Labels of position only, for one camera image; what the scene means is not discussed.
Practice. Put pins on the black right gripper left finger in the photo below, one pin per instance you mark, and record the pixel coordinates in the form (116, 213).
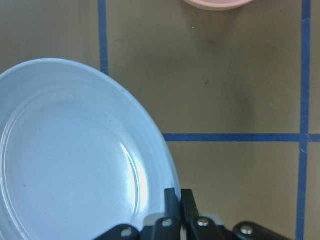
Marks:
(167, 227)

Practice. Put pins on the blue plate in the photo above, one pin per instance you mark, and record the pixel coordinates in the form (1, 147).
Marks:
(78, 154)

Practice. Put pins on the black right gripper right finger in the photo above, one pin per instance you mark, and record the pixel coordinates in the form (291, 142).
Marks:
(200, 227)

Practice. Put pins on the pink bowl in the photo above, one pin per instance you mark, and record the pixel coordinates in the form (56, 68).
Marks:
(217, 5)

